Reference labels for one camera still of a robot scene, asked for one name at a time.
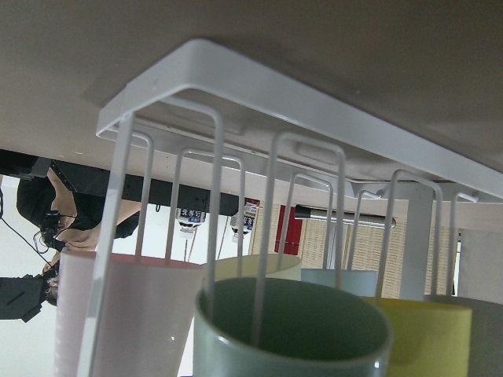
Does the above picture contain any green cup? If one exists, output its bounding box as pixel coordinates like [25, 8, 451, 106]
[193, 277, 393, 376]

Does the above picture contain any cream cup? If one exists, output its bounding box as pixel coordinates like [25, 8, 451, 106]
[202, 254, 303, 282]

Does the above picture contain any white cup rack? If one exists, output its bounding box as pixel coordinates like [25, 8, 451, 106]
[76, 37, 503, 377]

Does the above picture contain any blue cup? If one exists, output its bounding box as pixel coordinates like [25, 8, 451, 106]
[301, 269, 378, 297]

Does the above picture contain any pink cup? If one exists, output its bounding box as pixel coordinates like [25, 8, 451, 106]
[54, 251, 204, 376]

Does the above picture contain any yellow cup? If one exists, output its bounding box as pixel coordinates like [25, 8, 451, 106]
[367, 298, 472, 376]

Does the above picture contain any grey cup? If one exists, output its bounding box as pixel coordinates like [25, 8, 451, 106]
[424, 295, 503, 376]

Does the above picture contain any metal tube black cap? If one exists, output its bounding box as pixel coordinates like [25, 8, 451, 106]
[294, 205, 385, 229]

